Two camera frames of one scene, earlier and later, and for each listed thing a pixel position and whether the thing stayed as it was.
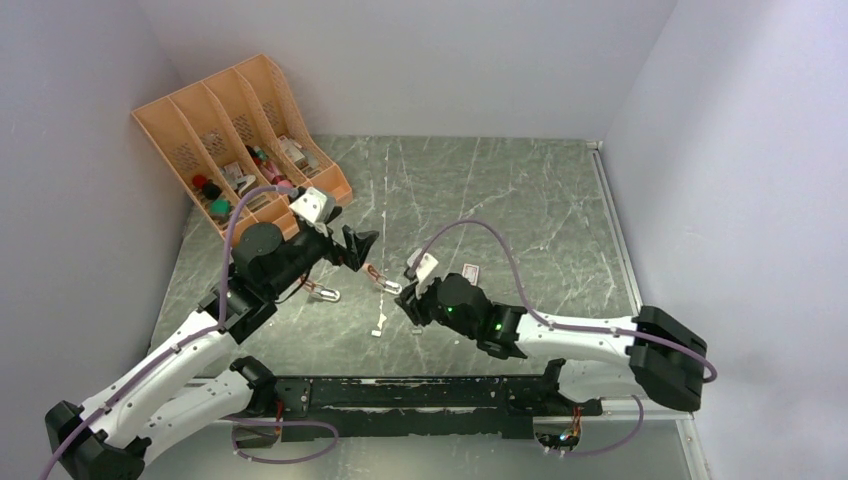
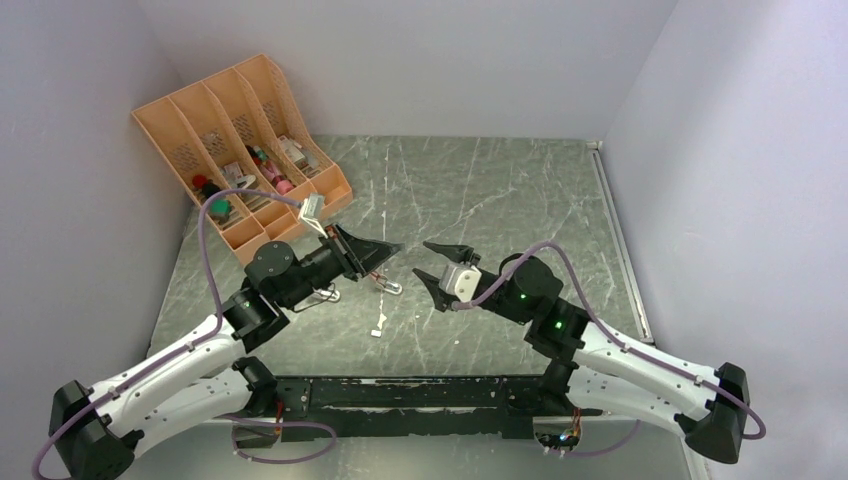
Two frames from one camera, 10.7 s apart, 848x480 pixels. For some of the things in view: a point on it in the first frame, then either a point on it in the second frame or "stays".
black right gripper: [413, 306] to [456, 252]
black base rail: [372, 407] stays
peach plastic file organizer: [241, 149] stays
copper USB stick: [390, 286] stays
